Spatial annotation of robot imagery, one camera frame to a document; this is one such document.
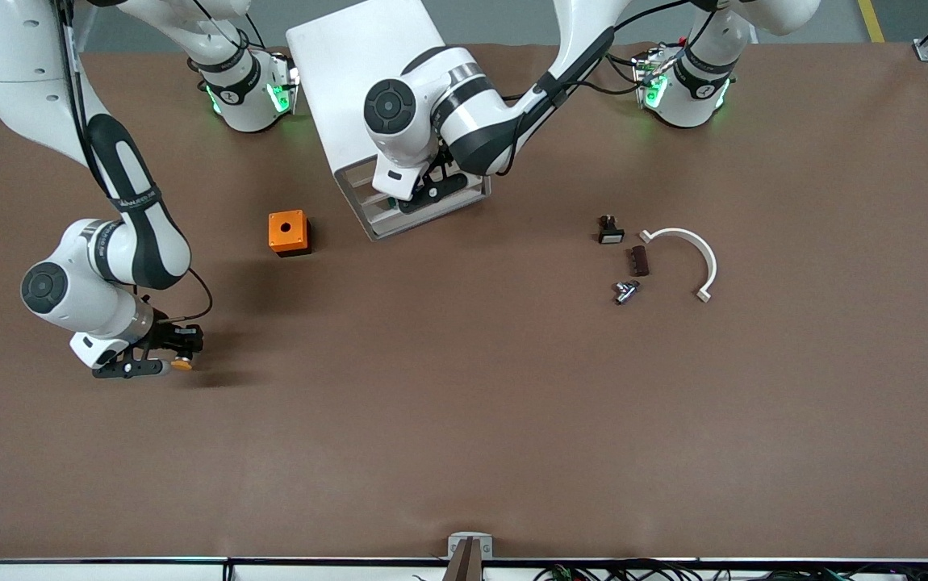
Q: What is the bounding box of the white drawer cabinet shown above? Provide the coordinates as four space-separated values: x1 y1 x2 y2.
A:
286 0 491 241

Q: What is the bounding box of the orange box with hole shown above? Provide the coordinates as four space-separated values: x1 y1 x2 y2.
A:
268 210 311 257

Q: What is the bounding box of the brown table mat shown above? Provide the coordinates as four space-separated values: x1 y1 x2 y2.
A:
0 42 928 562

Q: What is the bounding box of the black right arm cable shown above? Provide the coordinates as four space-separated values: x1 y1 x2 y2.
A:
61 0 215 325

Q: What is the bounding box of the white table edge rail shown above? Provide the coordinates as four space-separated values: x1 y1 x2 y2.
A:
0 558 928 581

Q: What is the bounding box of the white curved bracket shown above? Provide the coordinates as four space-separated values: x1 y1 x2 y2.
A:
639 228 718 304

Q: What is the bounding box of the grey metal bracket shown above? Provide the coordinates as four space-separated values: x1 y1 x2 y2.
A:
448 533 494 560

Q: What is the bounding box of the black cable bundle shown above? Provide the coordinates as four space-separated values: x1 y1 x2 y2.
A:
533 559 928 581

